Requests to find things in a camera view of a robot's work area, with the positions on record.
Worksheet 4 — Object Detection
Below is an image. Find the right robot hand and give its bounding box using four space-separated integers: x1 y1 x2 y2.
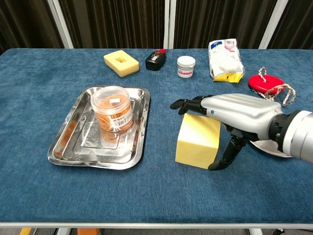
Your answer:
170 93 284 171

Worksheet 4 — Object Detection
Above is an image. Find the yellow cube block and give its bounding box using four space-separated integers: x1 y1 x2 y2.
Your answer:
175 113 222 170

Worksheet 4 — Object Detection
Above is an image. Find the brown round container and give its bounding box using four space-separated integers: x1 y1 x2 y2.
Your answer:
90 85 135 133

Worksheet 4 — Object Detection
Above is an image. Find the round steel plate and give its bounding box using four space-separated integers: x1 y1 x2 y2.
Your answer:
248 140 294 158

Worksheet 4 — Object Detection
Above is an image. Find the white and yellow bag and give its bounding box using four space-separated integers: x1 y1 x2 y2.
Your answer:
208 38 246 83

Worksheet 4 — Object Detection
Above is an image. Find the small white jar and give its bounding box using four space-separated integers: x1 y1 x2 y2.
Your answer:
177 55 196 78

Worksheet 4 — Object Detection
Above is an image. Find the black pleated curtain panel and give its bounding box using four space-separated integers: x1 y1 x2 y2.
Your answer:
268 0 313 49
174 0 278 49
58 0 166 49
0 0 64 51

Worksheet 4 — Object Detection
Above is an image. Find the black bottle with red cap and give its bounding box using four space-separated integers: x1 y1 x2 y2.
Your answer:
145 48 167 71

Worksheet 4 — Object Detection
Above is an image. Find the yellow sponge with hole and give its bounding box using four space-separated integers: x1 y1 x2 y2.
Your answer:
103 49 140 78

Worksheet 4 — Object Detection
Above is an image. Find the blue table cloth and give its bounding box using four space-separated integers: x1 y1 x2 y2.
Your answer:
0 47 313 225

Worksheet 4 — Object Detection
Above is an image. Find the rectangular steel tray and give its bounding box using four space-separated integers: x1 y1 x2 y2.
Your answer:
48 85 151 170

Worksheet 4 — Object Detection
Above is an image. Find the red disc with rope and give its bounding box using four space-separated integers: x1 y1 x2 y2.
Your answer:
247 66 297 107

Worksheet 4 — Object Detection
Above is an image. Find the white frame post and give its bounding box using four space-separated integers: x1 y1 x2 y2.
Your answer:
258 0 289 49
47 0 74 49
163 0 177 49

